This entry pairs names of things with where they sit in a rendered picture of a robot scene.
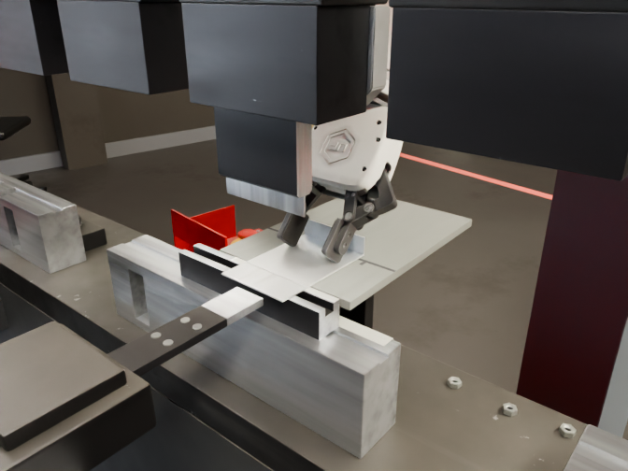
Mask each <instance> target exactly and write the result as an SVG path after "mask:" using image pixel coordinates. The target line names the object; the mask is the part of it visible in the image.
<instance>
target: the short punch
mask: <svg viewBox="0 0 628 471"><path fill-rule="evenodd" d="M214 117H215V130H216V142H217V155H218V168H219V174H220V175H221V176H224V177H226V187H227V193H229V194H232V195H235V196H238V197H241V198H244V199H248V200H250V201H253V202H256V203H259V204H263V205H266V206H269V207H274V208H277V209H280V210H283V211H286V212H290V213H292V214H295V215H298V216H301V217H305V216H306V195H308V194H310V193H311V191H312V124H306V123H301V122H296V121H286V120H282V119H276V118H271V117H266V116H261V115H256V114H250V113H246V112H240V111H235V110H230V109H225V108H219V107H214Z"/></svg>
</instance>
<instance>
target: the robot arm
mask: <svg viewBox="0 0 628 471"><path fill-rule="evenodd" d="M376 6H377V7H389V0H388V2H387V4H385V5H376ZM389 9H390V25H389V43H388V62H387V79H386V86H385V88H384V89H383V90H382V91H381V92H380V93H379V94H378V96H377V97H376V98H375V99H374V100H373V101H372V102H371V103H370V104H369V105H368V106H366V112H365V113H361V114H357V115H354V116H350V117H347V118H344V119H340V120H336V121H330V122H327V123H324V124H320V125H314V127H313V128H312V191H311V193H310V194H308V195H307V196H306V213H307V212H308V210H309V209H310V208H311V207H312V206H313V204H314V203H315V202H316V201H317V200H318V198H319V197H320V196H321V195H322V194H326V195H329V196H333V197H335V198H339V199H343V200H345V202H344V209H343V217H342V219H339V218H337V219H336V220H335V222H334V224H333V226H332V228H331V231H330V233H329V235H328V236H327V238H326V241H325V243H324V245H323V247H322V249H321V252H322V254H323V255H325V256H326V257H328V258H329V259H330V260H332V261H333V262H335V263H340V261H341V259H342V257H343V255H344V254H345V253H346V252H347V250H348V248H349V245H350V242H351V240H352V238H353V236H354V234H355V232H356V230H357V231H359V230H361V229H363V227H364V225H365V224H367V223H369V222H370V221H372V220H374V219H376V218H377V217H378V216H379V215H380V214H381V215H382V214H384V213H387V212H389V211H391V210H393V209H395V208H396V207H397V201H396V198H395V195H394V192H393V187H392V184H391V179H392V176H393V172H394V169H395V167H396V164H397V161H398V158H399V155H400V151H401V148H402V145H403V141H398V140H393V139H388V138H386V129H387V111H388V93H389V76H390V59H391V41H392V23H393V9H392V8H391V7H389ZM308 219H309V216H308V215H307V214H306V216H305V217H301V216H298V215H295V214H292V213H290V212H287V214H286V216H285V218H284V220H283V222H282V224H281V225H280V228H279V230H278V234H277V238H278V239H280V240H281V241H283V242H284V243H286V244H287V245H289V246H291V247H295V246H296V245H297V243H298V241H299V239H300V237H301V234H302V233H303V231H304V229H305V227H306V225H307V221H308Z"/></svg>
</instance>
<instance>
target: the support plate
mask: <svg viewBox="0 0 628 471"><path fill-rule="evenodd" d="M396 201H397V207H396V208H395V209H393V210H391V211H389V212H387V213H384V214H382V215H381V214H380V215H379V216H378V217H377V218H376V219H374V220H372V221H370V222H369V223H367V224H365V225H364V227H363V229H361V230H359V231H357V230H356V232H355V234H356V235H358V236H364V237H365V242H364V256H363V257H361V259H364V260H366V261H368V262H371V263H374V264H379V265H382V266H385V267H388V268H390V269H393V270H396V271H395V272H393V271H390V270H387V269H384V268H381V267H378V266H375V265H372V264H369V263H365V264H363V265H360V263H362V262H363V261H360V260H356V261H354V262H352V263H351V264H348V265H347V266H345V267H343V268H341V269H340V270H338V271H336V272H334V274H332V275H330V276H328V277H327V278H324V279H323V280H321V281H319V282H317V283H316V284H314V285H312V286H310V288H313V289H315V290H318V291H320V292H323V293H327V294H329V295H332V296H333V297H336V298H338V299H339V306H340V307H343V308H345V309H347V310H352V309H353V308H355V307H357V306H358V305H359V304H361V303H362V302H363V301H364V300H366V299H367V298H368V297H370V296H371V295H373V294H374V293H376V292H378V291H379V290H380V289H382V288H383V287H385V286H386V285H388V284H389V283H390V282H392V281H393V280H395V279H396V278H398V277H399V276H401V275H402V274H404V273H405V272H406V271H407V270H409V269H410V268H411V267H413V266H414V265H416V264H418V263H419V262H420V261H422V260H423V259H425V258H426V257H428V256H429V255H430V254H432V253H433V252H435V251H436V250H438V249H440V248H441V247H442V246H444V245H445V244H447V243H448V242H450V241H451V240H452V239H453V238H454V237H456V236H458V235H459V234H460V233H462V232H463V231H465V230H466V229H468V228H469V227H471V225H472V219H468V218H465V217H461V216H457V215H453V214H450V213H447V212H443V211H439V210H435V209H431V208H428V207H421V206H417V205H413V204H410V203H407V202H403V201H399V200H396ZM344 202H345V200H343V199H339V198H336V199H334V200H331V201H329V202H327V203H325V204H322V205H320V206H318V207H314V208H312V209H311V210H309V211H308V212H307V213H306V214H307V215H308V216H309V219H310V220H313V221H317V222H320V223H323V224H326V225H329V226H333V224H334V222H335V220H336V219H337V218H339V219H342V217H343V209H344ZM277 234H278V232H276V231H273V230H270V229H265V230H263V231H261V232H259V233H257V234H255V235H251V236H249V237H247V238H244V239H242V240H240V241H237V242H236V243H234V244H232V245H229V246H227V247H225V248H223V249H220V251H221V252H223V253H226V254H228V255H231V256H233V257H236V258H239V259H241V260H244V261H249V260H251V259H253V258H255V257H257V256H259V255H261V254H263V253H266V252H268V251H270V250H272V249H274V248H276V247H278V246H281V245H283V244H285V243H284V242H283V241H281V240H280V239H278V238H277Z"/></svg>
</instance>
